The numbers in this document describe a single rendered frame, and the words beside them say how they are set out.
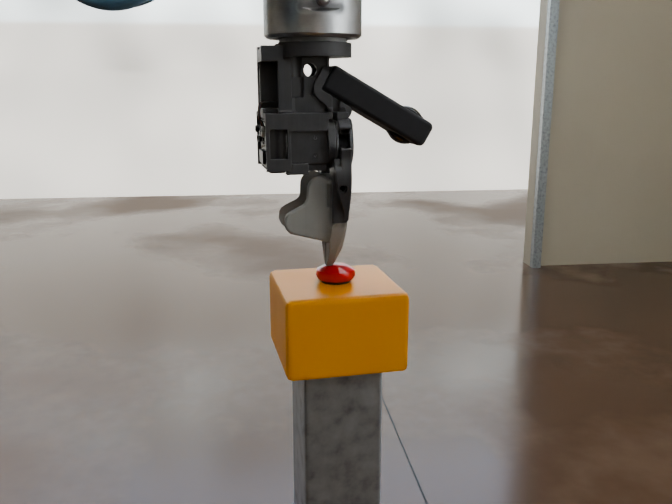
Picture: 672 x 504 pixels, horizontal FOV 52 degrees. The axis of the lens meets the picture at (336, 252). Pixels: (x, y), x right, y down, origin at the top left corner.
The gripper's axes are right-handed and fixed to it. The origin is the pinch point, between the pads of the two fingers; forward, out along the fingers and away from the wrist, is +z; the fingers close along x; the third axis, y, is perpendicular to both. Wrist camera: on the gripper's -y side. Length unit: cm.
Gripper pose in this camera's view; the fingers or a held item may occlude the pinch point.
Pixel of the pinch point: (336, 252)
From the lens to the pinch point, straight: 69.2
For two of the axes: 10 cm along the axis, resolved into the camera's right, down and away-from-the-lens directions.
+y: -9.7, 0.6, -2.2
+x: 2.2, 2.3, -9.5
